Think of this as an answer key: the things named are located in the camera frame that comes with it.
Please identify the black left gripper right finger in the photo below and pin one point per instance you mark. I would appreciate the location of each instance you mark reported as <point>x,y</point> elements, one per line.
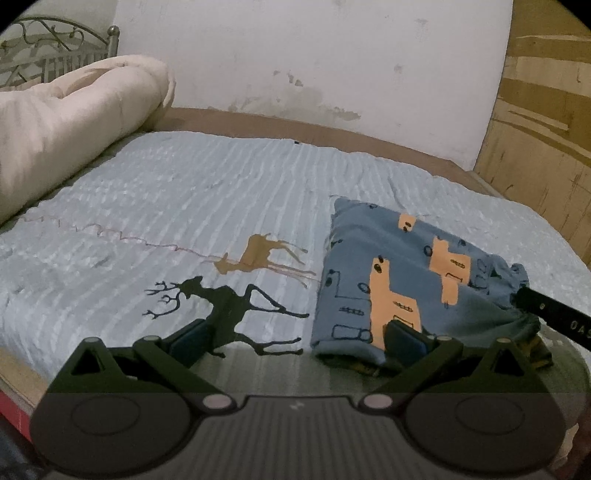
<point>443,364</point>

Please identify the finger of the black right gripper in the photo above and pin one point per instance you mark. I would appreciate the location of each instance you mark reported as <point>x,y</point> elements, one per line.
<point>566,320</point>

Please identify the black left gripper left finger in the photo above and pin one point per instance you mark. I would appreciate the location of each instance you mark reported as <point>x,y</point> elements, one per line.
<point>152,364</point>

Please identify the blue orange printed pants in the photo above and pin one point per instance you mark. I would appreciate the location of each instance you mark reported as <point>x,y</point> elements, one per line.
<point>392,282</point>

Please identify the light blue striped bedsheet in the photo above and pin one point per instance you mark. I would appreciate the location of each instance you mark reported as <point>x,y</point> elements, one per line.
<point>103,256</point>

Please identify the wooden wardrobe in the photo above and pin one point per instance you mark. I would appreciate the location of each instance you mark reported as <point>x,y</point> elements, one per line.
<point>537,147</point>

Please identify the brown mattress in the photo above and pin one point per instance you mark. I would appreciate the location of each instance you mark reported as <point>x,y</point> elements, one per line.
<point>242,125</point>

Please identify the rolled beige comforter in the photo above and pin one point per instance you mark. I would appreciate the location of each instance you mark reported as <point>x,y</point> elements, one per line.
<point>50,131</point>

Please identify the ornate metal headboard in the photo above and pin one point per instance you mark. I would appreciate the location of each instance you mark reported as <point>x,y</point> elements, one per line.
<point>40,48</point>

